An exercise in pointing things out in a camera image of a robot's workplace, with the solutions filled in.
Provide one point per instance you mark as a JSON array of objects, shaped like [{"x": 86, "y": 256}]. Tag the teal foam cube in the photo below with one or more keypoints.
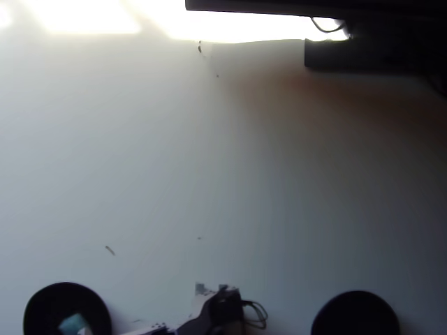
[{"x": 72, "y": 322}]

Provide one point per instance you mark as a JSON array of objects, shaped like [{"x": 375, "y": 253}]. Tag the black rectangular box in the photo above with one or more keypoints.
[{"x": 366, "y": 56}]

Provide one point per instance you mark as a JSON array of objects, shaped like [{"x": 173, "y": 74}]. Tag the black round bowl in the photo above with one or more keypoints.
[
  {"x": 354, "y": 314},
  {"x": 42, "y": 307}
]

